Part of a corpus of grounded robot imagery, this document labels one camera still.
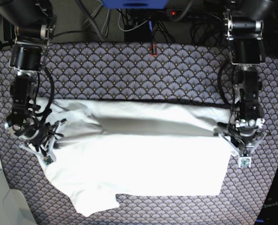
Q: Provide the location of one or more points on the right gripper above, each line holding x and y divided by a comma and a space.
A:
36, 138

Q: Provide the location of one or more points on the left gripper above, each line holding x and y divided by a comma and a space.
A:
244, 136

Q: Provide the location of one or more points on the white T-shirt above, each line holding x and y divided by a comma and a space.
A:
135, 148

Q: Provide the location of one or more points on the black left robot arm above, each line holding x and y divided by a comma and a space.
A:
244, 25

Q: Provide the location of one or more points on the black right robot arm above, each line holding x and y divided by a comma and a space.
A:
34, 25

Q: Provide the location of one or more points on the white plastic bin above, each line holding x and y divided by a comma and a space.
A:
14, 209

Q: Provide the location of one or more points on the patterned purple tablecloth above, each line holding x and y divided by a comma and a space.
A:
180, 73

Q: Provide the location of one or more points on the red black table clamp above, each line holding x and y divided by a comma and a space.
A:
153, 50

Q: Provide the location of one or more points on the black power strip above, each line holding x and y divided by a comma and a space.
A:
177, 14

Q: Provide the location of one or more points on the black box under table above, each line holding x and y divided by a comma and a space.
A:
141, 34

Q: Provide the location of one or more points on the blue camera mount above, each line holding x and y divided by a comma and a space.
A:
135, 4

